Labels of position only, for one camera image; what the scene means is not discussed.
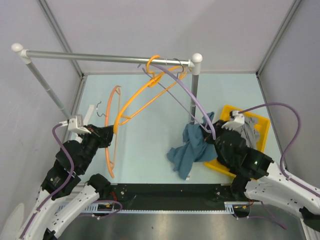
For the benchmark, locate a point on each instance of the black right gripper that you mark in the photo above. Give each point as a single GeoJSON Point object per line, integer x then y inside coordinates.
{"type": "Point", "coordinates": [217, 126]}

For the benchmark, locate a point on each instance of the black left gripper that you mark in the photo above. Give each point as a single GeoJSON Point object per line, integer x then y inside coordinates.
{"type": "Point", "coordinates": [103, 134]}

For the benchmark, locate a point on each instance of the grey tank top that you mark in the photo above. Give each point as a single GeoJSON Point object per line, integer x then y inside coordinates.
{"type": "Point", "coordinates": [249, 132]}

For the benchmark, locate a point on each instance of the orange hanger with metal hook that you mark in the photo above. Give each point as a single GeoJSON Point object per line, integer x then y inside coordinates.
{"type": "Point", "coordinates": [110, 162]}

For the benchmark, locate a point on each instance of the blue tank top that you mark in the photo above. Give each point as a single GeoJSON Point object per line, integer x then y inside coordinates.
{"type": "Point", "coordinates": [193, 150]}

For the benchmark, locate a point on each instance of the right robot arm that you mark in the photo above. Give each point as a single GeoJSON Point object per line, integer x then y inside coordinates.
{"type": "Point", "coordinates": [259, 177]}

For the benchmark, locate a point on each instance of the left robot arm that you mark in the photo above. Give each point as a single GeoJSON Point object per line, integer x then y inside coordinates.
{"type": "Point", "coordinates": [46, 221]}

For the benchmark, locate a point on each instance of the yellow plastic bin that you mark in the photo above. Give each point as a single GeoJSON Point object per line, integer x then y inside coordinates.
{"type": "Point", "coordinates": [261, 125]}

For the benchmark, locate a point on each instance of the silver white clothes rack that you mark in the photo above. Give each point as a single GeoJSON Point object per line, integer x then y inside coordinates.
{"type": "Point", "coordinates": [26, 56]}

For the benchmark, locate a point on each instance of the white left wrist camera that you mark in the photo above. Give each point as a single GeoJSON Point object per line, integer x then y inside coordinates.
{"type": "Point", "coordinates": [75, 125]}

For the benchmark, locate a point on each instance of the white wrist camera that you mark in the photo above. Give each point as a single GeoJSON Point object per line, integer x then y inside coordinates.
{"type": "Point", "coordinates": [237, 120]}
{"type": "Point", "coordinates": [75, 125]}

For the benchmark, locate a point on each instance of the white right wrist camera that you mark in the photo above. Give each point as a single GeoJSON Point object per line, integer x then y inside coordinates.
{"type": "Point", "coordinates": [237, 120]}

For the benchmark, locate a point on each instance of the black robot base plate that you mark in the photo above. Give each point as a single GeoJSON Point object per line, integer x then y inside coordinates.
{"type": "Point", "coordinates": [184, 198]}

